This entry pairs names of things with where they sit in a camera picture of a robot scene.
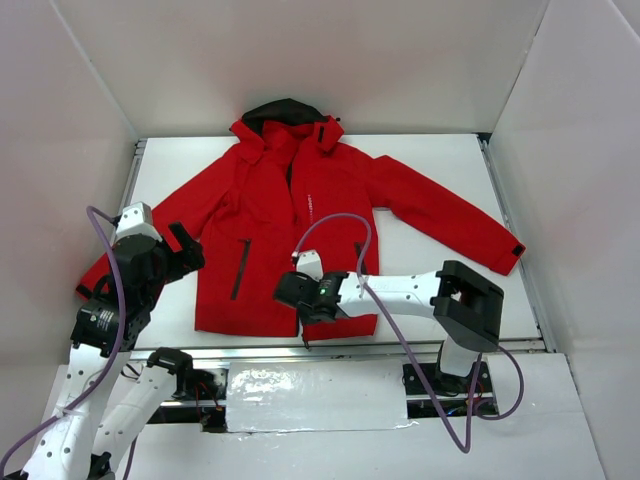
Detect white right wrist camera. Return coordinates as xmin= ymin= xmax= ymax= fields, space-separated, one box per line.
xmin=292 ymin=249 xmax=324 ymax=281

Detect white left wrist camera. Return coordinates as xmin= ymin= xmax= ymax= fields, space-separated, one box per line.
xmin=115 ymin=202 xmax=156 ymax=240

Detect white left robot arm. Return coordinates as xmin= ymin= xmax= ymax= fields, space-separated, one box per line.
xmin=1 ymin=222 xmax=204 ymax=479

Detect red hooded jacket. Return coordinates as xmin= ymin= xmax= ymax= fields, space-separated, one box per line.
xmin=75 ymin=98 xmax=528 ymax=340

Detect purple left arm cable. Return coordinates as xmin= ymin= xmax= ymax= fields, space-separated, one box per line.
xmin=0 ymin=205 xmax=136 ymax=480

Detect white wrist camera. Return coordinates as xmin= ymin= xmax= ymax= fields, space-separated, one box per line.
xmin=115 ymin=202 xmax=156 ymax=240
xmin=292 ymin=249 xmax=324 ymax=281

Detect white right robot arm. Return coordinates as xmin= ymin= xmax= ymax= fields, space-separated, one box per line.
xmin=273 ymin=260 xmax=504 ymax=391

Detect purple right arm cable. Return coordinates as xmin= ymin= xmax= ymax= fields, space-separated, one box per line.
xmin=293 ymin=211 xmax=524 ymax=454

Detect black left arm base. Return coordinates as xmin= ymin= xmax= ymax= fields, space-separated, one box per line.
xmin=146 ymin=347 xmax=228 ymax=433

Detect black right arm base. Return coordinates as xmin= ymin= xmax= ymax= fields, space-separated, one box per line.
xmin=402 ymin=361 xmax=498 ymax=419

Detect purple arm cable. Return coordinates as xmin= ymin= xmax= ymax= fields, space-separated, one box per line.
xmin=293 ymin=211 xmax=524 ymax=454
xmin=0 ymin=205 xmax=136 ymax=480

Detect white foil tape panel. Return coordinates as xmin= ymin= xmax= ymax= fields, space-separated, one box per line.
xmin=226 ymin=359 xmax=411 ymax=433

